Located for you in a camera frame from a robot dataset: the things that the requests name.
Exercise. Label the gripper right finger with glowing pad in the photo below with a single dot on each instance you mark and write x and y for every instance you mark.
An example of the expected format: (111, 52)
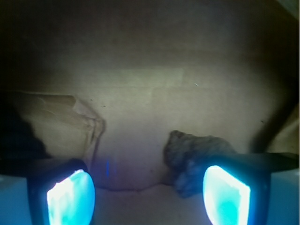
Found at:
(252, 189)

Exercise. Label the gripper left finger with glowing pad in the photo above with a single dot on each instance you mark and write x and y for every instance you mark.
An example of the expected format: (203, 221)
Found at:
(46, 192)

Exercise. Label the brown grey rock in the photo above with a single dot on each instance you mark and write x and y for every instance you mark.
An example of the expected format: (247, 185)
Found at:
(186, 156)

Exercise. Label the crumpled brown paper bag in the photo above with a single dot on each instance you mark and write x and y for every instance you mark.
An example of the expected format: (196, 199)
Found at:
(227, 68)

